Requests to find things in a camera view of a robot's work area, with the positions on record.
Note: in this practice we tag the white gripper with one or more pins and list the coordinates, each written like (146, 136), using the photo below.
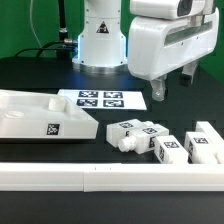
(157, 47)

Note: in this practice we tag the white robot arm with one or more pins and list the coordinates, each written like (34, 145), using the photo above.
(102, 48)

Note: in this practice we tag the white sheet with tags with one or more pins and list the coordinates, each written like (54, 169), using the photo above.
(102, 99)

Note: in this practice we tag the black vertical pole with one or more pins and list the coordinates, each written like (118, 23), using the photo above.
(63, 55)

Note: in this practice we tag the white L-shaped obstacle fence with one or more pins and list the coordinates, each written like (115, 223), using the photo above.
(118, 177)

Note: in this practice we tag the white square tabletop part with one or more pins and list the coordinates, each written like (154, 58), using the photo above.
(29, 115)

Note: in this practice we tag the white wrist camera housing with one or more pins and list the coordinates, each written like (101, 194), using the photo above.
(171, 9)

